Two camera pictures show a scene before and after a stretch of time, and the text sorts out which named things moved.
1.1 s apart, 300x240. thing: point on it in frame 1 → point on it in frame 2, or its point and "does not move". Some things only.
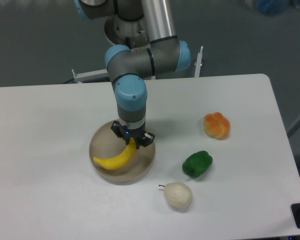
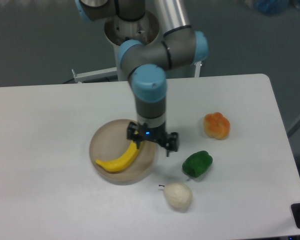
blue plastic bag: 272,7 does not move
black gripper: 125,132 → 157,135
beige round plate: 105,143 does not move
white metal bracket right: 198,63 does not move
